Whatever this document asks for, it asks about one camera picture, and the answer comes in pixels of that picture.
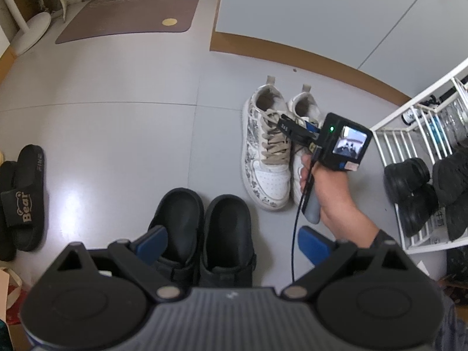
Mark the white round-base stand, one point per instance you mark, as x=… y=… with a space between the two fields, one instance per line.
x=31 y=33

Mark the person's right hand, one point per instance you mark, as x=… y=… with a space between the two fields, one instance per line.
x=331 y=190

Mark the brown glass bottle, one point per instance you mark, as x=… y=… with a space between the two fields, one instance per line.
x=411 y=117

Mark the canvas tote bag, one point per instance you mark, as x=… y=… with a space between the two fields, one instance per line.
x=18 y=280

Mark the clear plastic bottle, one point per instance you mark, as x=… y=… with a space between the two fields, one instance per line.
x=438 y=128

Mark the brown doormat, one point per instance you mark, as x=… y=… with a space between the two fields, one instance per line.
x=128 y=18

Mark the grey kitchen cabinet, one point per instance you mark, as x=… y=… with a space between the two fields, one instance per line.
x=310 y=14

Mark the black lace-up sneaker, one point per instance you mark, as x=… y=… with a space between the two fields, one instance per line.
x=451 y=179
x=457 y=219

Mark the white printed sneaker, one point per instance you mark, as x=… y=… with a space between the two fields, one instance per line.
x=267 y=175
x=307 y=106

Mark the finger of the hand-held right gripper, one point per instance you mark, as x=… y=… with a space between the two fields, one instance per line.
x=310 y=128

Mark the red bag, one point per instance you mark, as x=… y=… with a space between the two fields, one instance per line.
x=12 y=299

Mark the black buckle clog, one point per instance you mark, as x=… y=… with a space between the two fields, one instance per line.
x=179 y=219
x=226 y=234

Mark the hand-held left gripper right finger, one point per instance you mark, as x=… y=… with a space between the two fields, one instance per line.
x=310 y=243

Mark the black patterned bag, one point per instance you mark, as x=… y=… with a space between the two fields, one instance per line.
x=457 y=267

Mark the white shoe rack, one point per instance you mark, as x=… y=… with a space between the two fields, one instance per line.
x=420 y=245

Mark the person's right forearm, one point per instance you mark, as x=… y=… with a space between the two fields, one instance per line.
x=351 y=215

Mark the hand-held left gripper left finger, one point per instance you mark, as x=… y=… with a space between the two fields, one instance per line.
x=151 y=241

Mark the black bear slide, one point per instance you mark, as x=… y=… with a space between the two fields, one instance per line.
x=25 y=204
x=6 y=241

